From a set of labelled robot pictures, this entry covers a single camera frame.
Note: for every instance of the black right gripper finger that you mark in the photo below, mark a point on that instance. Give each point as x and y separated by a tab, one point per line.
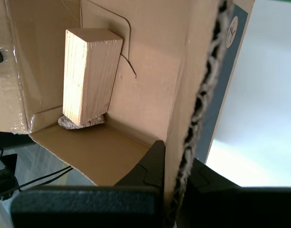
88	206
231	209

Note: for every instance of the pinkish granite rock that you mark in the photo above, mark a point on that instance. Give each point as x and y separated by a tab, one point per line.
69	124

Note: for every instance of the light wooden block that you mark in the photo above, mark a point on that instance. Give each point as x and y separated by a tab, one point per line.
88	78

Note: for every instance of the brown cardboard box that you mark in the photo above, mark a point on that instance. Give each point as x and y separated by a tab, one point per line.
155	83

